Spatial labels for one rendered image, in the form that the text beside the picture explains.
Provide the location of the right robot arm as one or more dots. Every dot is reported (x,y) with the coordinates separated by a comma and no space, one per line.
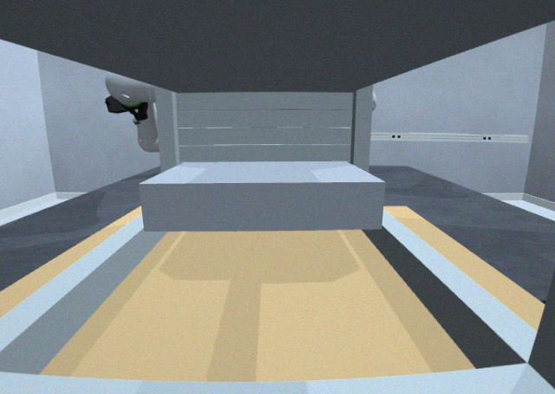
(132,93)

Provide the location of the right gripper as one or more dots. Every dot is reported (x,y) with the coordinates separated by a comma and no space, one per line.
(114,106)

